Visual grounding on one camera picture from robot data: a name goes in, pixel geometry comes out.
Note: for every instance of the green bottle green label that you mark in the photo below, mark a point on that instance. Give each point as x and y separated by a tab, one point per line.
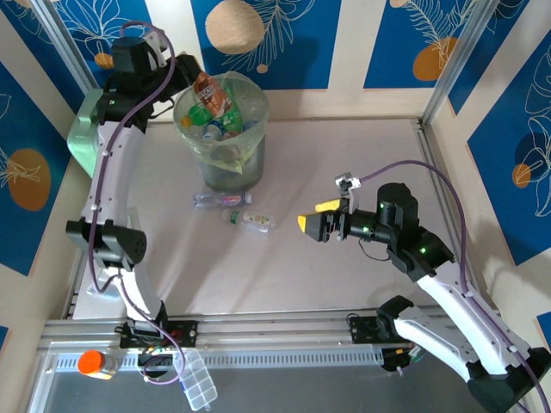
234	115

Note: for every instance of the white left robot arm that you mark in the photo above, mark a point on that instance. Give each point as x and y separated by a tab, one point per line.
112	172

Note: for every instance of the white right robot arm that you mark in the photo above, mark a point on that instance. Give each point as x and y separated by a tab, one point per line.
456	310

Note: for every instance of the green plastic bin liner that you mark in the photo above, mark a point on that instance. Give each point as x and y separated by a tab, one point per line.
251	142

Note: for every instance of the small green cap bottle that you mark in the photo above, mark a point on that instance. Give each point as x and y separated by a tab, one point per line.
254	220

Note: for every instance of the clear bottle purple label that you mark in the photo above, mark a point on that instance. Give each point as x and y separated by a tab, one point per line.
230	199

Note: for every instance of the mint green carry case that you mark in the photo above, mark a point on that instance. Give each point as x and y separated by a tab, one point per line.
82	137

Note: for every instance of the clear plastic organizer box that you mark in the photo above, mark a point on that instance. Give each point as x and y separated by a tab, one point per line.
200	387

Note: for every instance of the orange cap jar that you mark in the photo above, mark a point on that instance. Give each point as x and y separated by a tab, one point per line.
90	362

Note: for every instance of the aluminium frame post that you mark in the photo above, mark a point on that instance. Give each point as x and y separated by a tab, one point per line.
462	64
66	43

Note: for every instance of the aluminium table side rail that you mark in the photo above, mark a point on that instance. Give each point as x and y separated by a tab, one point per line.
424	137

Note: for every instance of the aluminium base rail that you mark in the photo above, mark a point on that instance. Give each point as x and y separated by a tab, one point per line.
275	329

